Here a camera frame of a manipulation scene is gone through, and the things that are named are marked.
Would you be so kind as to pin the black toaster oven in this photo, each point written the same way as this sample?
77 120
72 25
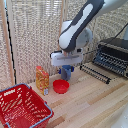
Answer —
113 55

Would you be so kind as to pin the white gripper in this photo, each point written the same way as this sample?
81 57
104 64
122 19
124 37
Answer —
66 58

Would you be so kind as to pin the red plastic shopping basket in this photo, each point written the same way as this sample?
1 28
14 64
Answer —
20 108

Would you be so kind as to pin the blue cup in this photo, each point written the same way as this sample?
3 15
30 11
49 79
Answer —
66 74

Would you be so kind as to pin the beige woven folding screen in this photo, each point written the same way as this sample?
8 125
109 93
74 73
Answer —
33 33

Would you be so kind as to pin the orange yellow carton box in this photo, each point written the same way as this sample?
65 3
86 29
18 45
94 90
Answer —
42 80

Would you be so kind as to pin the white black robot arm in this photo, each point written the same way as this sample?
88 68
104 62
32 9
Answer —
75 28

